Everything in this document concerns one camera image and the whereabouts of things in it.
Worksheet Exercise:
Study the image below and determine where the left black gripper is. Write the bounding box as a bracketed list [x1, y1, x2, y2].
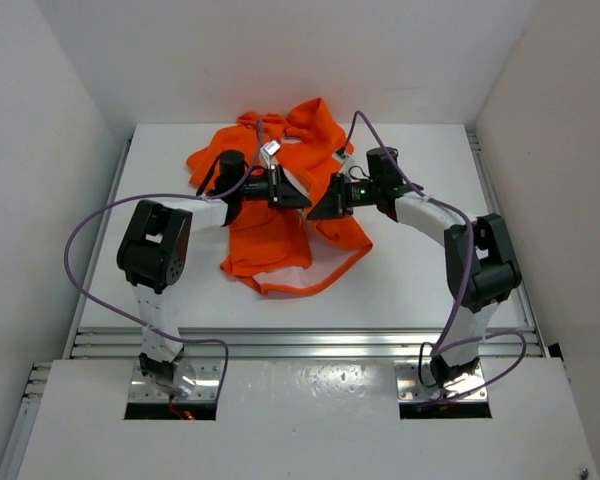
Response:
[234, 163, 310, 210]

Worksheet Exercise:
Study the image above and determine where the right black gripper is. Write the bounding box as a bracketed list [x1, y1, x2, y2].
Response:
[307, 173, 380, 221]

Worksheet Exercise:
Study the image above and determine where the orange jacket with pink lining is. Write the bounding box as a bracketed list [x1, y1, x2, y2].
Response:
[186, 98, 373, 296]

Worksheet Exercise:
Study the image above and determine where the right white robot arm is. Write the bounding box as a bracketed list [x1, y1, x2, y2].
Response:
[308, 147, 522, 389]

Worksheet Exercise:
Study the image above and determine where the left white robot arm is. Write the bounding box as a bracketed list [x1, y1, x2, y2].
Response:
[117, 141, 311, 385]

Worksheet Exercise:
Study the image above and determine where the white front cover panel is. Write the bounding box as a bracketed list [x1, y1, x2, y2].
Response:
[19, 358, 598, 479]

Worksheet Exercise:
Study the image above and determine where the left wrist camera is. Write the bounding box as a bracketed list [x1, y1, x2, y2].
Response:
[259, 140, 281, 169]

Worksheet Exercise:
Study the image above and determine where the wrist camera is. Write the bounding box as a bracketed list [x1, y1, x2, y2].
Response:
[333, 149, 356, 175]
[259, 140, 281, 169]

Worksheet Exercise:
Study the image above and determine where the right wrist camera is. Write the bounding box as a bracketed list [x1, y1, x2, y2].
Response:
[333, 149, 356, 175]

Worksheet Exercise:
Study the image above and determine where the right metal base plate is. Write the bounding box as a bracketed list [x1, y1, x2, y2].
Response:
[394, 358, 488, 404]

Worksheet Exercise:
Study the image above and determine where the metal base plate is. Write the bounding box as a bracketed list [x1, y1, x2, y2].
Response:
[127, 358, 223, 404]
[394, 358, 488, 404]

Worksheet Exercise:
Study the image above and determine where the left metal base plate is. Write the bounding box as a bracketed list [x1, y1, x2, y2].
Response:
[127, 358, 223, 404]

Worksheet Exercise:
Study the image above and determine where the aluminium rail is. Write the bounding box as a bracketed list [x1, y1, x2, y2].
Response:
[69, 326, 546, 360]

